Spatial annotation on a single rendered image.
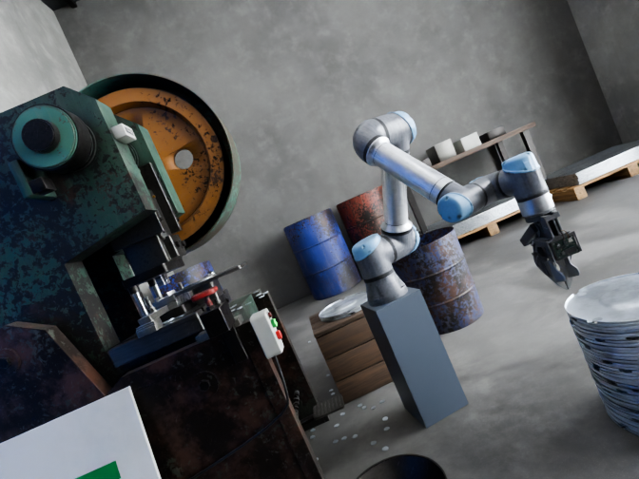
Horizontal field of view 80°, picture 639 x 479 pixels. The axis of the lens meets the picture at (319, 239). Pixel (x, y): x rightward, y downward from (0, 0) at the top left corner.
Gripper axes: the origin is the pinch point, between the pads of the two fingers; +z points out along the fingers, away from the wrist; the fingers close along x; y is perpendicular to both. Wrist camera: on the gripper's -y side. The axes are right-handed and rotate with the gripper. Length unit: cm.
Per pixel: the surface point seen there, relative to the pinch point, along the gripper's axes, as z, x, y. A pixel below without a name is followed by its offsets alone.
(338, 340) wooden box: 12, -68, -69
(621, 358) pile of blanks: 18.9, 1.9, 8.1
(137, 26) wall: -339, -171, -360
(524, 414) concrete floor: 40.8, -17.7, -17.8
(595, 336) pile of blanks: 13.5, 0.0, 4.8
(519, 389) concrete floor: 41, -13, -31
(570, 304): 9.5, 3.4, -8.5
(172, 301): -35, -110, -28
